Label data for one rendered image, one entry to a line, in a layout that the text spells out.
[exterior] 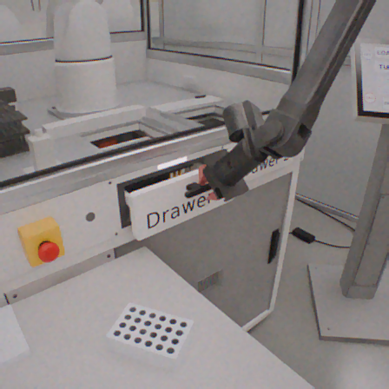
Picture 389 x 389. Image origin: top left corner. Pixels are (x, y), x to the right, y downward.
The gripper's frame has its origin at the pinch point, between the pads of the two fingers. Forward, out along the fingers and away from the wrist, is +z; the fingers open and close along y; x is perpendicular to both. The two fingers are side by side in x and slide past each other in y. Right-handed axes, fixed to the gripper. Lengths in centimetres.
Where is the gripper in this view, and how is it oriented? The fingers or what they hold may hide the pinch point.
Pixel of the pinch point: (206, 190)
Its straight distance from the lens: 79.0
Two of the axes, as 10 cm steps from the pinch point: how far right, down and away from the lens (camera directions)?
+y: -4.7, -8.7, 1.6
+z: -4.2, 3.8, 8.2
